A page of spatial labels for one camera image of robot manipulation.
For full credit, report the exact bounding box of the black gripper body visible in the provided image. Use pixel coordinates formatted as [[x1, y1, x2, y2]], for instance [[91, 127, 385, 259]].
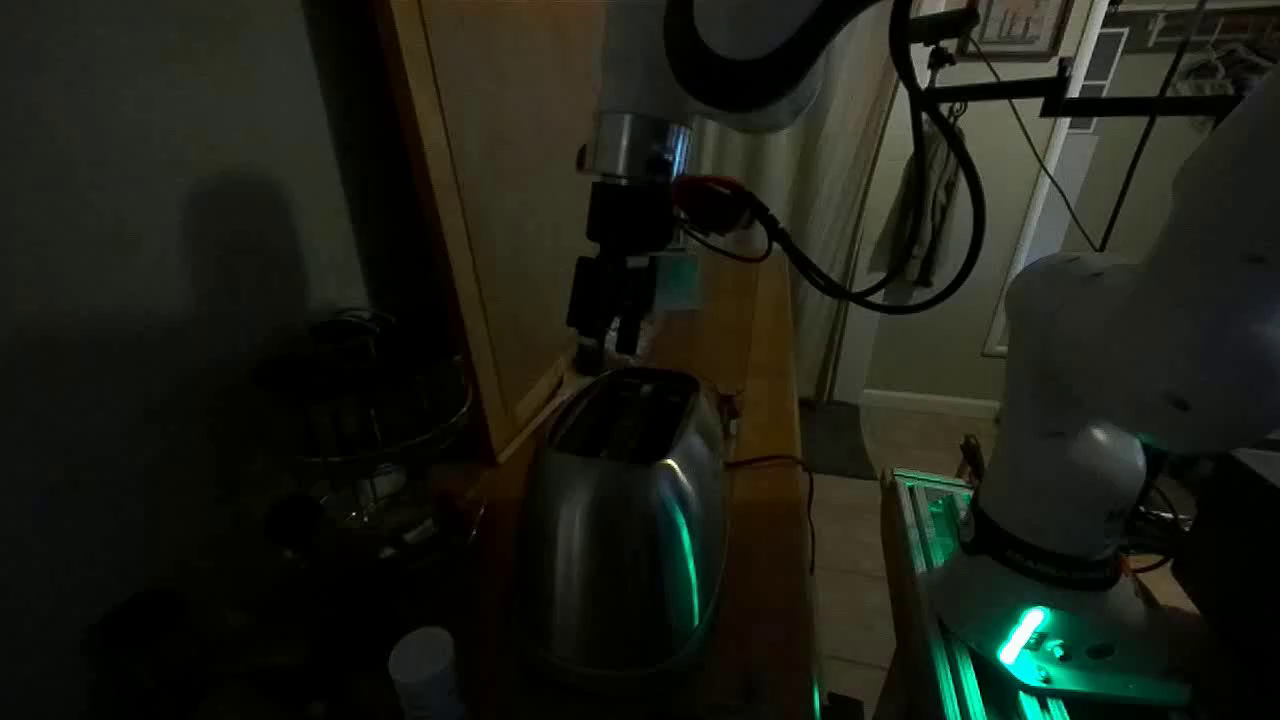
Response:
[[566, 181, 674, 339]]

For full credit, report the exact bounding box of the teal tissue box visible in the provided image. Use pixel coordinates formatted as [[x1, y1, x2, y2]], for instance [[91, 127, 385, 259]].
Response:
[[653, 250, 706, 321]]

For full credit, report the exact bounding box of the black metal stand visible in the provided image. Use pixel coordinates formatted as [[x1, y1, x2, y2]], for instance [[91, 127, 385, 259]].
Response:
[[917, 0, 1280, 127]]

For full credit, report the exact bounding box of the stainless steel toaster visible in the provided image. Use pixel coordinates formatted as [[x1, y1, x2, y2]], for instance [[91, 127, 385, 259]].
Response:
[[522, 363, 738, 687]]

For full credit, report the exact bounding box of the white plastic bottle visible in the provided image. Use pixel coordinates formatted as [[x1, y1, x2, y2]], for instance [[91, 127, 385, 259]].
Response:
[[385, 622, 464, 720]]

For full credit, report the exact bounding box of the large wooden board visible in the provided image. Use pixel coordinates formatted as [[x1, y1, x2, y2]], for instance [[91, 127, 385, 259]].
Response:
[[382, 0, 639, 462]]

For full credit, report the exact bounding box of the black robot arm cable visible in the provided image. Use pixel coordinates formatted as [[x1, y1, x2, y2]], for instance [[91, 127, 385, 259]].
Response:
[[674, 0, 994, 321]]

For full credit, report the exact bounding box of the robot base plate green light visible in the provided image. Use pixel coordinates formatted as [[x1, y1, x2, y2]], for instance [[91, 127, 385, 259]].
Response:
[[883, 462, 1206, 720]]

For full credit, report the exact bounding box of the black toaster power cord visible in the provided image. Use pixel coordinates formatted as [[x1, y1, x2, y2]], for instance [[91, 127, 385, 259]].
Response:
[[723, 446, 822, 580]]

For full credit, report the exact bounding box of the hanging grey cloth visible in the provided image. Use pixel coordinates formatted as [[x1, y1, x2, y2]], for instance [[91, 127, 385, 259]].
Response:
[[877, 114, 974, 293]]

